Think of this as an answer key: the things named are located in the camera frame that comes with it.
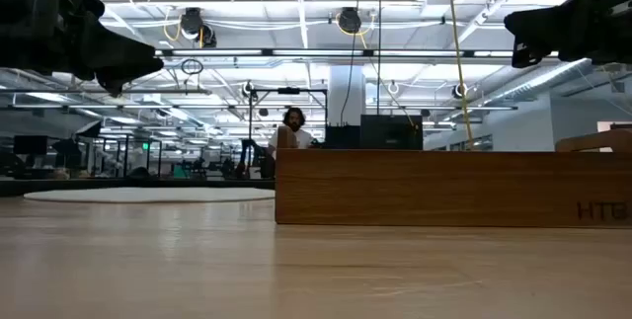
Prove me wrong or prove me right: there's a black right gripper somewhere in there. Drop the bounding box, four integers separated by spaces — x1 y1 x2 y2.
503 0 632 69

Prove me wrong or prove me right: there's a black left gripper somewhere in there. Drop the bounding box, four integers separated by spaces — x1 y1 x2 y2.
0 0 165 99

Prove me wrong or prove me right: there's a wooden tea box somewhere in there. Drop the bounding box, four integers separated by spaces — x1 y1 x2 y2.
275 124 632 229

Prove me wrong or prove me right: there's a black computer monitor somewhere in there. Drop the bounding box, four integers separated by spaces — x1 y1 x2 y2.
13 134 49 156

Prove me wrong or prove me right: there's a white round plate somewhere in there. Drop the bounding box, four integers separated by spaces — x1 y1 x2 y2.
23 187 277 204

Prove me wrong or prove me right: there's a person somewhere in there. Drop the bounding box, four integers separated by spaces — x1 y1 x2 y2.
267 107 316 151

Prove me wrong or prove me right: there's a silver air duct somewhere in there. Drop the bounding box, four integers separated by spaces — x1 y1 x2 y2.
482 57 593 109

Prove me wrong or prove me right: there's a large black cord reel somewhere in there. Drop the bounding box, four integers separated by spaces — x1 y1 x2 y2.
179 6 218 48
335 6 364 35

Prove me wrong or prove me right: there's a black hanging cable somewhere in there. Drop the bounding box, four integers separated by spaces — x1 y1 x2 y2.
376 0 383 117

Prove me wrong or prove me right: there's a black workstation frame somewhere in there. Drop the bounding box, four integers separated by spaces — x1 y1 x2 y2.
248 86 330 181

